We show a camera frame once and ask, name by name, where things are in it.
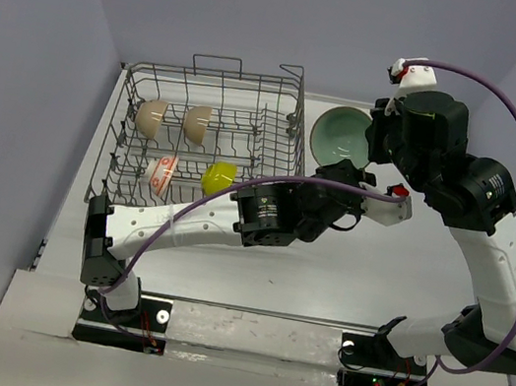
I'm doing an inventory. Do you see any orange patterned bowl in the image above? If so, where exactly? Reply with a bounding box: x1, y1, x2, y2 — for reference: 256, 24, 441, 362
142, 155, 179, 197

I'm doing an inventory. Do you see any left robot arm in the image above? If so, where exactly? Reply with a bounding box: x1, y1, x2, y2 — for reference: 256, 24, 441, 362
80, 160, 377, 324

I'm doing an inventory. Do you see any celadon green bowl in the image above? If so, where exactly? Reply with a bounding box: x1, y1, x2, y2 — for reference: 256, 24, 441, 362
309, 106, 372, 169

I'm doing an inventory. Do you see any metal rail bar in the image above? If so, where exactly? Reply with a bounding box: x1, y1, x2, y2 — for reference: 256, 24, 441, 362
142, 289, 378, 335

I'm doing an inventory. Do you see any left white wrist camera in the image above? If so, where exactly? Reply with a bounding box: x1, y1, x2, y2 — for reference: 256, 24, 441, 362
359, 181, 413, 226

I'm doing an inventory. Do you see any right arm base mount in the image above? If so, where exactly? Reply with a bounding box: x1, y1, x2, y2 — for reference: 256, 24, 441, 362
336, 331, 428, 386

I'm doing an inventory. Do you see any yellow-green plastic bowl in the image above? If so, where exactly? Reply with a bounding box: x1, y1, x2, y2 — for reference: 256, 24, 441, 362
201, 161, 237, 196

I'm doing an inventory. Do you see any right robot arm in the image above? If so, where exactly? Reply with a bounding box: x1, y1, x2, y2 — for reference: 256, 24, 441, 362
365, 91, 516, 376

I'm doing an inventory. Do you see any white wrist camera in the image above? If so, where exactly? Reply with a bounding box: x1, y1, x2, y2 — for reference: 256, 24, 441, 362
384, 58, 437, 116
359, 181, 413, 226

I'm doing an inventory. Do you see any grey wire dish rack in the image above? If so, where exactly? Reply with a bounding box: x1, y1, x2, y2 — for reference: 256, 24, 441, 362
85, 54, 306, 208

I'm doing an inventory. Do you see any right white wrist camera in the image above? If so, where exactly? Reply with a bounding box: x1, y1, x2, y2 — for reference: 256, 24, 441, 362
384, 58, 437, 116

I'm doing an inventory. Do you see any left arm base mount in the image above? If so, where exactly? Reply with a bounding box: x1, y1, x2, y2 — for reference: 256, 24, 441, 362
71, 287, 173, 355

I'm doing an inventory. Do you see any white bowl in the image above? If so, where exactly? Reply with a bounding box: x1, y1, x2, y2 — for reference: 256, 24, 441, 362
183, 105, 213, 146
134, 99, 168, 140

